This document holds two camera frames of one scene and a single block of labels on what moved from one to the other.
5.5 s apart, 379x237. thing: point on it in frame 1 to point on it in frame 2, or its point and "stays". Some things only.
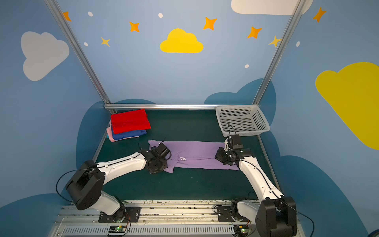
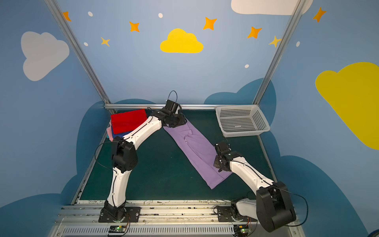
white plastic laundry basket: (242, 120) stays
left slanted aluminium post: (67, 30) stays
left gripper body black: (158, 165) to (176, 120)
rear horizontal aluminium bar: (115, 106) stays
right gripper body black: (223, 155) stays
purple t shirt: (186, 155) to (201, 153)
